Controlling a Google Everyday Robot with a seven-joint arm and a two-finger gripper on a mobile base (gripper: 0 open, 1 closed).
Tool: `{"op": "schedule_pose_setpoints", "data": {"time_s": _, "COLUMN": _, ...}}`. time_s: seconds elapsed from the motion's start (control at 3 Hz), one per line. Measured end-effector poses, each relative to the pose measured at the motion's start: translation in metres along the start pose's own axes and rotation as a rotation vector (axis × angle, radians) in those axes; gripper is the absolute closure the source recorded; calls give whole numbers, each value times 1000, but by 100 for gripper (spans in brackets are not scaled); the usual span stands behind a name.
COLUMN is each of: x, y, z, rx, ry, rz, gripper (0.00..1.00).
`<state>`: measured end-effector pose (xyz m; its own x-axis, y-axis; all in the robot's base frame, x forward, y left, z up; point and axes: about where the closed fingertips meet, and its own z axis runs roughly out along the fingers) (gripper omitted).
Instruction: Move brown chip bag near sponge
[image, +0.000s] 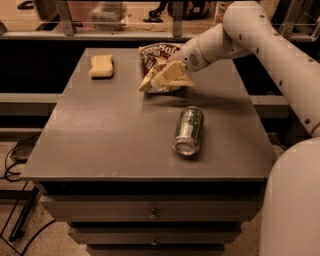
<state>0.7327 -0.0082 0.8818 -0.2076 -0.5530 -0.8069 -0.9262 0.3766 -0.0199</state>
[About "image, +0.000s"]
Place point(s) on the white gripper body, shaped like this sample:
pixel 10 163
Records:
pixel 187 57

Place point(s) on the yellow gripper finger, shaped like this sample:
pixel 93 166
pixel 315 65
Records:
pixel 175 74
pixel 148 84

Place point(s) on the brown chip bag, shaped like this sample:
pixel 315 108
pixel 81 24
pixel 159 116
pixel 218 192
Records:
pixel 158 54

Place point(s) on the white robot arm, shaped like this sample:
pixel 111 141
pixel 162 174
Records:
pixel 290 224

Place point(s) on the yellow sponge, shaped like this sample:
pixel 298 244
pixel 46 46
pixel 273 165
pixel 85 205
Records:
pixel 101 66

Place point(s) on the black object on shelf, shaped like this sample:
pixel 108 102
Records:
pixel 154 16

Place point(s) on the green soda can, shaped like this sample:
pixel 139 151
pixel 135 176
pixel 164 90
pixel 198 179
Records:
pixel 188 134

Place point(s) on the clear plastic container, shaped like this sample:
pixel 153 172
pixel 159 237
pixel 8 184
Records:
pixel 107 16

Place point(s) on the top drawer knob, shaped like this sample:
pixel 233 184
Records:
pixel 154 215

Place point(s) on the drawer knob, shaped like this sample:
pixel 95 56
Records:
pixel 154 242
pixel 154 215

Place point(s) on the metal shelf rail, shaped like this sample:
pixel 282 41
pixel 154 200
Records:
pixel 34 19

